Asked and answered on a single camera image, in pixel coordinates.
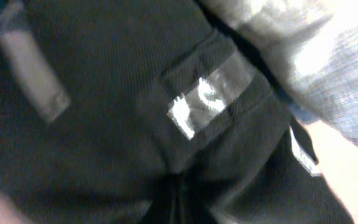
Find black garment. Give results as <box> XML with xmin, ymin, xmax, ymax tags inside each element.
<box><xmin>0</xmin><ymin>1</ymin><xmax>352</xmax><ymax>223</ymax></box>

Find light blue jeans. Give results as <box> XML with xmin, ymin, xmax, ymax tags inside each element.
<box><xmin>201</xmin><ymin>0</ymin><xmax>358</xmax><ymax>146</ymax></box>

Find clear plastic storage bin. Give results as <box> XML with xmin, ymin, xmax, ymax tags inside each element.
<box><xmin>303</xmin><ymin>121</ymin><xmax>358</xmax><ymax>224</ymax></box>

